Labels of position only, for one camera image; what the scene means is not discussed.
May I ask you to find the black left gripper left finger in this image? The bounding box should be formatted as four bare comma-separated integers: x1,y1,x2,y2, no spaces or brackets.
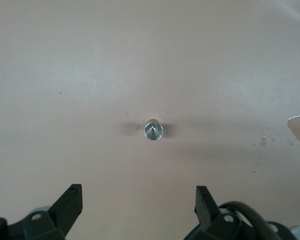
0,184,83,240

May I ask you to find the steel hourglass measuring jigger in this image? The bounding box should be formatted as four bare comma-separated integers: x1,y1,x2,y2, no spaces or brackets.
143,117,164,142

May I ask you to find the brown table cover sheet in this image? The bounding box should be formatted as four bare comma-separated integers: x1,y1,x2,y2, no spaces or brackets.
0,0,300,240

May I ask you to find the black cable with metal plug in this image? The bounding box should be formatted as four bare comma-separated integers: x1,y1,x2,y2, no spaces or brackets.
218,200,275,240

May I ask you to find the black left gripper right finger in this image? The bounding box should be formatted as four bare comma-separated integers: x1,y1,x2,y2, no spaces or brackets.
184,185,293,240

